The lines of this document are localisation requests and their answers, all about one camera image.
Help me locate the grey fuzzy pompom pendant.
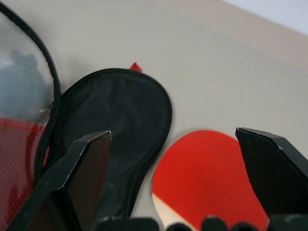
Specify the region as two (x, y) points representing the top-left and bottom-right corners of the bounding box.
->
(0, 49), (48, 116)

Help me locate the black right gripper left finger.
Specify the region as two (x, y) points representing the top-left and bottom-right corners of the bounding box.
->
(0, 130), (113, 231)

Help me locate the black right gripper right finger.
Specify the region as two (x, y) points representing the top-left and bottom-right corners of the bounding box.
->
(235, 127), (308, 217)

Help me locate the red and black paddle case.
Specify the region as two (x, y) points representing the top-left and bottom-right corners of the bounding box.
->
(0, 2), (173, 231)

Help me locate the red table tennis paddle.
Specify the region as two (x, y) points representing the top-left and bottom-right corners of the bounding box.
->
(151, 129), (270, 231)

